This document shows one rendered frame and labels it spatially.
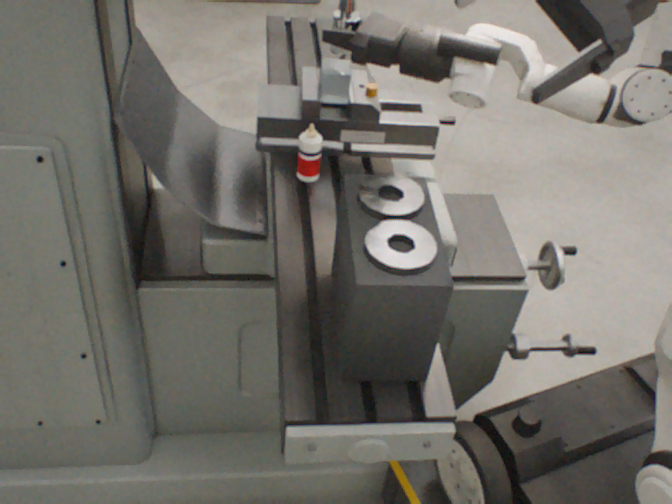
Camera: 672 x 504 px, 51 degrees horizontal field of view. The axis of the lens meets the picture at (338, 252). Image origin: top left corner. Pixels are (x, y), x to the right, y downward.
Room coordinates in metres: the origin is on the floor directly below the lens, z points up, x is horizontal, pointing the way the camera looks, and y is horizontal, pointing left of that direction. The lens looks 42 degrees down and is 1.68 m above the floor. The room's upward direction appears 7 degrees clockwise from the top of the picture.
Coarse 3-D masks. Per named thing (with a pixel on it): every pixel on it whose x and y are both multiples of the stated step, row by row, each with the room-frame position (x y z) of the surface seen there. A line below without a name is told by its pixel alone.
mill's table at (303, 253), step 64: (320, 64) 1.52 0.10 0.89; (320, 192) 1.00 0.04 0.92; (320, 256) 0.83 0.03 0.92; (320, 320) 0.69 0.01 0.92; (320, 384) 0.59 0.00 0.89; (384, 384) 0.59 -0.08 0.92; (448, 384) 0.60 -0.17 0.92; (320, 448) 0.51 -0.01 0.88; (384, 448) 0.51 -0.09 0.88; (448, 448) 0.54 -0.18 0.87
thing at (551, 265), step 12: (552, 240) 1.25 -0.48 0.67; (540, 252) 1.26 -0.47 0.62; (552, 252) 1.22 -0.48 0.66; (564, 252) 1.21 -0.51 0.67; (576, 252) 1.22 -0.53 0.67; (528, 264) 1.20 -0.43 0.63; (540, 264) 1.21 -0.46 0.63; (552, 264) 1.21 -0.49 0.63; (564, 264) 1.18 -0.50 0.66; (540, 276) 1.23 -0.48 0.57; (552, 276) 1.19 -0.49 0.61; (564, 276) 1.23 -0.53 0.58; (552, 288) 1.17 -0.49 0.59
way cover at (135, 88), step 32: (128, 64) 1.08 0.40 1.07; (160, 64) 1.22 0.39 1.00; (128, 96) 1.00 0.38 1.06; (160, 96) 1.13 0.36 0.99; (128, 128) 0.93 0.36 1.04; (160, 128) 1.05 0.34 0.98; (192, 128) 1.15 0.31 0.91; (224, 128) 1.24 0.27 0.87; (160, 160) 0.97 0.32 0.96; (192, 160) 1.05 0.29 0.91; (224, 160) 1.13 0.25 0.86; (256, 160) 1.17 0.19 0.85; (192, 192) 0.97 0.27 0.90; (224, 192) 1.03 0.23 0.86; (256, 192) 1.06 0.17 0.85; (224, 224) 0.94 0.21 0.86; (256, 224) 0.97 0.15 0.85
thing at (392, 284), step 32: (352, 192) 0.76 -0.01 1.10; (384, 192) 0.77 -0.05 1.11; (416, 192) 0.76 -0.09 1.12; (352, 224) 0.69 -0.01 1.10; (384, 224) 0.69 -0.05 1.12; (416, 224) 0.70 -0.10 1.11; (352, 256) 0.64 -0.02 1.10; (384, 256) 0.63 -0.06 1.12; (416, 256) 0.63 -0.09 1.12; (352, 288) 0.60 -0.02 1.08; (384, 288) 0.59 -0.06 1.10; (416, 288) 0.60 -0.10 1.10; (448, 288) 0.60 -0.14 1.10; (352, 320) 0.59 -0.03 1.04; (384, 320) 0.59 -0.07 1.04; (416, 320) 0.60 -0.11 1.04; (352, 352) 0.59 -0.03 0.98; (384, 352) 0.59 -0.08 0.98; (416, 352) 0.60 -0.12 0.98
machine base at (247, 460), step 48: (240, 432) 0.95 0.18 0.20; (0, 480) 0.75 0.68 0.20; (48, 480) 0.77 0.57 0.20; (96, 480) 0.78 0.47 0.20; (144, 480) 0.80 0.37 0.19; (192, 480) 0.81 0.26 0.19; (240, 480) 0.83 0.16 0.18; (288, 480) 0.85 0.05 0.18; (336, 480) 0.87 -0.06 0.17; (384, 480) 0.89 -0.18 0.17
